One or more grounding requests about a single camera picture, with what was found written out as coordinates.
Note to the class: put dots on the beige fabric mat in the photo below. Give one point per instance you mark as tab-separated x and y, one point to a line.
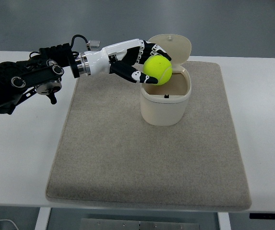
108	154

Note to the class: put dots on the yellow tennis ball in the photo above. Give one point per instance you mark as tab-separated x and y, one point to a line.
158	67

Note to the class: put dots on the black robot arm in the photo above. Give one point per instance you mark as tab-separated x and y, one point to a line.
40	74

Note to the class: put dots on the white table leg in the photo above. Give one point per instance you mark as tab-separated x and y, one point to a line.
224	221
43	218

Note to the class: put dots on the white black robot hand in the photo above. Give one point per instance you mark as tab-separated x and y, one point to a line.
120	58

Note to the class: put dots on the grey metal base plate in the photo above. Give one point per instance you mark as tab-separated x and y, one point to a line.
110	224

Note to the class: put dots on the right white table leg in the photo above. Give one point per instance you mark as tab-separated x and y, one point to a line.
224	221

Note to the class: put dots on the cream lidded plastic box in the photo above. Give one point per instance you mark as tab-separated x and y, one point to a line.
165	105

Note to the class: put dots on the black table control panel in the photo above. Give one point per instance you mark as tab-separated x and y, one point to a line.
268	216

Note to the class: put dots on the left white table leg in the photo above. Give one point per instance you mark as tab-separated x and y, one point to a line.
43	218

